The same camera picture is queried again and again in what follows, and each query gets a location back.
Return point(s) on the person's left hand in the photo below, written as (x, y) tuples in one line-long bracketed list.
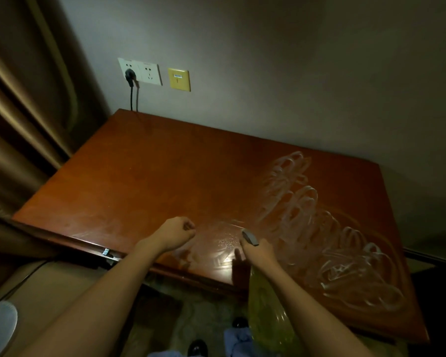
[(175, 232)]

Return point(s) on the person's right hand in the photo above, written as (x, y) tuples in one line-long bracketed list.
[(262, 253)]

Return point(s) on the yellow green spray bottle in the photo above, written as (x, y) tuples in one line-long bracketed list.
[(266, 319)]

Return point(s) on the person's right forearm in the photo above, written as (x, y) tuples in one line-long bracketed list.
[(319, 316)]

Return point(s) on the person's left forearm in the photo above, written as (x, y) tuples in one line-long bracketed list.
[(89, 308)]

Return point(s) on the reddish wooden desk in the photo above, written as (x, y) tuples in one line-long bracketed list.
[(149, 167)]

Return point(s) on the person's black shoe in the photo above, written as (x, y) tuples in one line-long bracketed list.
[(240, 322), (198, 348)]

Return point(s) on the person's blue trousers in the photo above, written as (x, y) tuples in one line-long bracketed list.
[(241, 344)]

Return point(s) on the beige padded stool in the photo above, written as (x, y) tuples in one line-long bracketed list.
[(44, 308)]

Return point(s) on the brown curtain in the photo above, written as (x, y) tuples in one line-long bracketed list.
[(22, 107)]

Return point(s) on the yellow wall sticker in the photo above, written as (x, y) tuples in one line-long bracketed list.
[(179, 79)]

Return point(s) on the white wall outlet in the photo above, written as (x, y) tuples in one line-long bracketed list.
[(147, 72)]

